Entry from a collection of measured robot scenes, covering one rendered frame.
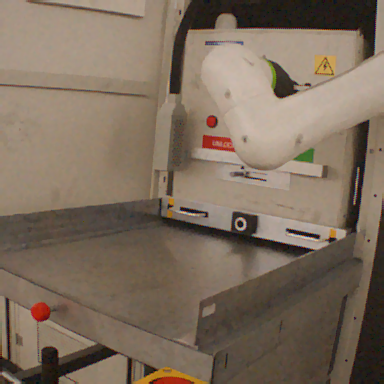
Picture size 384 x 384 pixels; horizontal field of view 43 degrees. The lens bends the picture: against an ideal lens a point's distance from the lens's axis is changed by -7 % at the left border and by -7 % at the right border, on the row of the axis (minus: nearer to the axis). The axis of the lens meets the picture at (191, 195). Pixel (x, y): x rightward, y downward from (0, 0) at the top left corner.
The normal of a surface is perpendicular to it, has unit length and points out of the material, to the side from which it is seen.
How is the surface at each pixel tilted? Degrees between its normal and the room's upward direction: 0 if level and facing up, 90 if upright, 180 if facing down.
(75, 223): 90
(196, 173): 90
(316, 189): 90
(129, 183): 90
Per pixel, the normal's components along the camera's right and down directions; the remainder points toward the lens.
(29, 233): 0.82, 0.15
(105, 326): -0.57, 0.07
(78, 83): 0.55, 0.17
